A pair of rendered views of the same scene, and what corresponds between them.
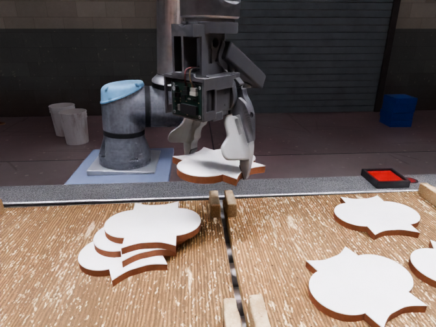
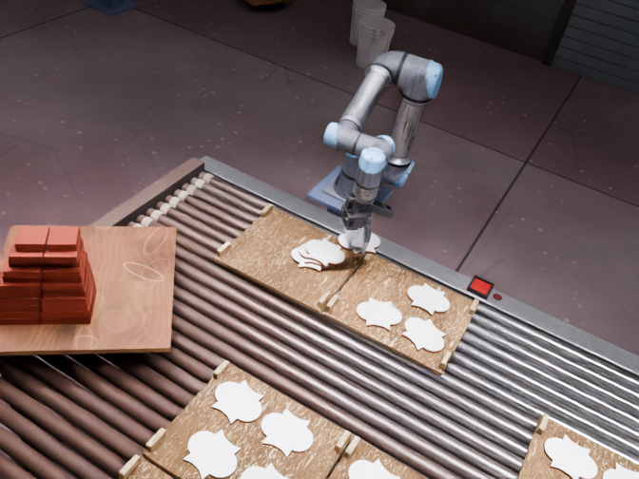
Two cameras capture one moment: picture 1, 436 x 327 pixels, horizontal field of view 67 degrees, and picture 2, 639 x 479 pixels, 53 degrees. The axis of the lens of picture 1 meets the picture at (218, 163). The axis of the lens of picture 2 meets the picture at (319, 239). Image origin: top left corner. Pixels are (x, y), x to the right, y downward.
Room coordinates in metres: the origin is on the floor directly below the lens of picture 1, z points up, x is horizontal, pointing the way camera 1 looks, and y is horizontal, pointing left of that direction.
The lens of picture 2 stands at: (-1.04, -0.65, 2.42)
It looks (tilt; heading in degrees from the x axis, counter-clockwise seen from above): 40 degrees down; 28
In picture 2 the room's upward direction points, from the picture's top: 10 degrees clockwise
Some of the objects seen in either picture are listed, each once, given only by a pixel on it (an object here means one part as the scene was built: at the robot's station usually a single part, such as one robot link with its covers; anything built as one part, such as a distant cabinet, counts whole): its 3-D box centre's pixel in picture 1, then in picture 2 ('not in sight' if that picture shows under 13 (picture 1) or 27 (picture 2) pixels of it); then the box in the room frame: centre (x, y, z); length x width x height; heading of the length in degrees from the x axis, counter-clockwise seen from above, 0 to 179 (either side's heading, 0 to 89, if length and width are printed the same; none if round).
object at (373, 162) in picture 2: not in sight; (371, 167); (0.46, 0.01, 1.35); 0.09 x 0.08 x 0.11; 13
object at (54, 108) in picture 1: (64, 119); (366, 23); (4.06, 1.94, 0.19); 0.30 x 0.30 x 0.37
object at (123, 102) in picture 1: (125, 104); (361, 157); (0.92, 0.26, 1.05); 0.13 x 0.12 x 0.14; 103
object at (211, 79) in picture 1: (205, 71); (358, 209); (0.45, 0.02, 1.19); 0.09 x 0.08 x 0.12; 141
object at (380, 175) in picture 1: (384, 178); (480, 287); (0.70, -0.39, 0.92); 0.06 x 0.06 x 0.01; 4
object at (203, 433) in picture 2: not in sight; (251, 442); (-0.28, -0.15, 0.94); 0.41 x 0.35 x 0.04; 94
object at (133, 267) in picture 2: not in sight; (85, 283); (-0.22, 0.51, 1.03); 0.50 x 0.50 x 0.02; 42
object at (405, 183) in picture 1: (384, 178); (480, 287); (0.70, -0.39, 0.92); 0.08 x 0.08 x 0.02; 4
